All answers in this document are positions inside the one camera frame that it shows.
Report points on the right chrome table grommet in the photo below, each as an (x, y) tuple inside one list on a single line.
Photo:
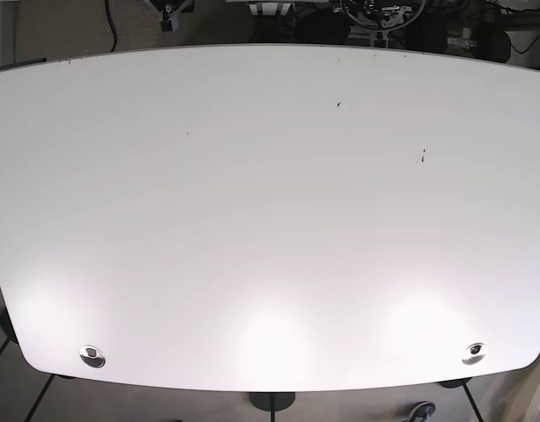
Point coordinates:
[(474, 354)]

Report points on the chrome table grommet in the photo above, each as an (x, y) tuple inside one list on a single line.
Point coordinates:
[(92, 356), (474, 354)]

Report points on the left chrome table grommet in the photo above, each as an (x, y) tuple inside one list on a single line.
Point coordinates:
[(92, 356)]

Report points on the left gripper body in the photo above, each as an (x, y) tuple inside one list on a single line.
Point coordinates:
[(380, 18)]

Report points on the front black table foot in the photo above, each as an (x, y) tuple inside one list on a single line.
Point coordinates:
[(272, 401)]

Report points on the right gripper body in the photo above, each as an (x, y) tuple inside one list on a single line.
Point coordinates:
[(169, 12)]

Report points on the grey sneaker shoe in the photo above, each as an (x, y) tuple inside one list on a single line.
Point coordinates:
[(421, 412)]

